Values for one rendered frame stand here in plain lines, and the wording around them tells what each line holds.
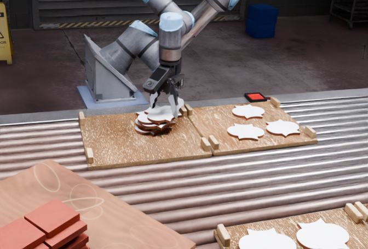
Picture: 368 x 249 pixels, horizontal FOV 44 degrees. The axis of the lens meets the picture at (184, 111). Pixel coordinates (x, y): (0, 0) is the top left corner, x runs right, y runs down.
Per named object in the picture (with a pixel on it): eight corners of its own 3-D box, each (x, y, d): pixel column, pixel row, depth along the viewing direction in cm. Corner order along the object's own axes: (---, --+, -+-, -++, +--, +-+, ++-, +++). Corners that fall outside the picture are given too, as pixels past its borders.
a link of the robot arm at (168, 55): (172, 51, 148) (153, 46, 152) (171, 64, 150) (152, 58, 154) (185, 46, 154) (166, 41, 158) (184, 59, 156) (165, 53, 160)
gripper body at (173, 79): (184, 90, 162) (187, 58, 157) (170, 97, 156) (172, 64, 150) (167, 84, 166) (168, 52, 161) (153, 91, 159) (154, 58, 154)
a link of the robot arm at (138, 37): (119, 39, 205) (140, 17, 204) (140, 60, 206) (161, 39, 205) (115, 36, 193) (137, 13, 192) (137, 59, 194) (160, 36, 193)
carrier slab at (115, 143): (78, 120, 171) (78, 116, 170) (181, 112, 183) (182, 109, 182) (88, 171, 141) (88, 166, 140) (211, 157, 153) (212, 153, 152)
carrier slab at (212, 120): (182, 111, 183) (182, 108, 182) (271, 104, 196) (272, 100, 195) (214, 156, 153) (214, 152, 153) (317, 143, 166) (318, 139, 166)
